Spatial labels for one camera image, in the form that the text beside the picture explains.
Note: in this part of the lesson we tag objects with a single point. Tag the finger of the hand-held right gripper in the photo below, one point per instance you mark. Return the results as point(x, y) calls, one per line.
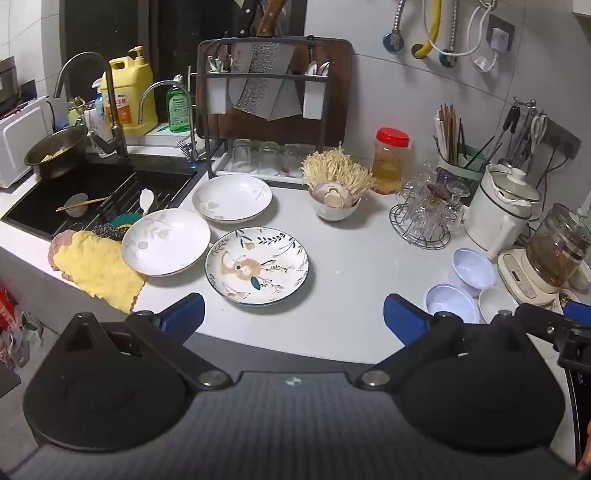
point(542, 321)
point(578, 310)

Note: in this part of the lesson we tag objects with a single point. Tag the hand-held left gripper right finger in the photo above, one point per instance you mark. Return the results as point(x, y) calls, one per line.
point(402, 318)

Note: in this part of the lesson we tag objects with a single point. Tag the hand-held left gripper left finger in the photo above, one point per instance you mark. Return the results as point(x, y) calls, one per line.
point(185, 314)

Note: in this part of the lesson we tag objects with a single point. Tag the small white bowl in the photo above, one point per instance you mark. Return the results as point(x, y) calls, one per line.
point(498, 302)

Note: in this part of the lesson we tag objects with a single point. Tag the light blue bowl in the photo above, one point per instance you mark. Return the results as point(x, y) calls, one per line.
point(450, 304)
point(473, 270)

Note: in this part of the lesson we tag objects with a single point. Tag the white plate grey leaf print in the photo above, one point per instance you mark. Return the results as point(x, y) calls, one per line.
point(232, 197)
point(166, 242)

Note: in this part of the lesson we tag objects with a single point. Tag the colourful floral patterned plate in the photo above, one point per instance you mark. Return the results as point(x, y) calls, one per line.
point(256, 266)

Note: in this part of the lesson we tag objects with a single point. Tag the patterned cup of grains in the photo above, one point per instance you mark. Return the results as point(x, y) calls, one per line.
point(569, 296)

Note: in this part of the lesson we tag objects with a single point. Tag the black stove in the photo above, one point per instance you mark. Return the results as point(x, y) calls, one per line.
point(575, 415)

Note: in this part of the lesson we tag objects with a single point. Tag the glass kettle on cream base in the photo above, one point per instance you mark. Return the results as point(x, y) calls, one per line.
point(549, 249)

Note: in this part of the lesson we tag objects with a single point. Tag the yellow dish cloth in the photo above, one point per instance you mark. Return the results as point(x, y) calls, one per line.
point(97, 267)

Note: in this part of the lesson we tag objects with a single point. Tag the white electric cooking pot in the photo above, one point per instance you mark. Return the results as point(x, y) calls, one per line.
point(496, 212)

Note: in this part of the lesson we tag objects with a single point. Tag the white rice spoon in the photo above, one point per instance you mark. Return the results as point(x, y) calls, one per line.
point(147, 199)

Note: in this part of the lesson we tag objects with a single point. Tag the garlic bulb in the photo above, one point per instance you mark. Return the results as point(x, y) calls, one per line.
point(333, 194)

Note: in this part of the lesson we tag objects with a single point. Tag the pair of wooden chopsticks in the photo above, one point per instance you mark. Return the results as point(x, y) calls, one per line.
point(83, 204)

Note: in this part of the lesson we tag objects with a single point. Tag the white drip tray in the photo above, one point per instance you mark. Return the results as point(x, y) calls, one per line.
point(221, 166)

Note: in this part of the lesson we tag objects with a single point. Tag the red lid clear jar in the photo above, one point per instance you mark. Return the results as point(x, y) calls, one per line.
point(390, 161)

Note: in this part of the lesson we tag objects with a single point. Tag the green chopstick holder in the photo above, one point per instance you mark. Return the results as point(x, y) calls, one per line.
point(471, 161)

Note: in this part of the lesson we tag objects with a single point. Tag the clear drinking glass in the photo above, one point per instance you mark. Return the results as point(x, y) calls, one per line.
point(268, 156)
point(293, 159)
point(242, 152)

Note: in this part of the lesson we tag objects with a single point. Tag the black kitchen sink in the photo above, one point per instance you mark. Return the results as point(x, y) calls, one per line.
point(41, 203)

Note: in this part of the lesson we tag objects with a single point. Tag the hanging kitchen scissors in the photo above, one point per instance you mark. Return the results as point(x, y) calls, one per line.
point(538, 127)

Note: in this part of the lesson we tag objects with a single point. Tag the bundle of wooden chopsticks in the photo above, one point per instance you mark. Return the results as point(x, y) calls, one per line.
point(449, 131)

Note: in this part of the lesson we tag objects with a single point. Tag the hanging black tongs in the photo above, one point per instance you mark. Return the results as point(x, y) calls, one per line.
point(508, 124)

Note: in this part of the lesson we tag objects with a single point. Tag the black knife rack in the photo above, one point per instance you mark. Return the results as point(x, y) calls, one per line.
point(207, 115)

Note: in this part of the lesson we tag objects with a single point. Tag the green dish soap bottle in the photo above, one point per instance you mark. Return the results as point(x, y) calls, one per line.
point(177, 108)

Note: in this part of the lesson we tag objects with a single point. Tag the steel pot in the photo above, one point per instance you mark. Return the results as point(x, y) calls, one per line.
point(55, 152)

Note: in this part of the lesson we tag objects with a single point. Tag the dark grey kitchen faucet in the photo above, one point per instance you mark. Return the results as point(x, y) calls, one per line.
point(113, 115)

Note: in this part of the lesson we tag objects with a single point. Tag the chrome faucet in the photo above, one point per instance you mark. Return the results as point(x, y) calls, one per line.
point(152, 90)

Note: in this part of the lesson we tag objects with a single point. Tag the yellow detergent pump bottle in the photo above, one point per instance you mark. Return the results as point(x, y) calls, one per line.
point(134, 92)

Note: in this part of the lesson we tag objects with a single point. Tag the brown wooden cutting board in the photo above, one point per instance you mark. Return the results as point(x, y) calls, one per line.
point(339, 92)

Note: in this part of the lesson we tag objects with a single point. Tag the white countertop appliance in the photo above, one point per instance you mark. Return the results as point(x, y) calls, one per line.
point(21, 138)

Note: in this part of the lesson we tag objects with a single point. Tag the steel cleaver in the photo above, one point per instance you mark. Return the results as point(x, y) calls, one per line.
point(265, 83)

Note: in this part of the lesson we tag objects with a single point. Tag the blue pipe valve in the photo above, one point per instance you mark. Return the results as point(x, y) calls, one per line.
point(392, 41)
point(448, 57)

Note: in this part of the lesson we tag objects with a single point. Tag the grey wall power strip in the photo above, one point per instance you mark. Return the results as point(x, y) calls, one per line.
point(561, 136)

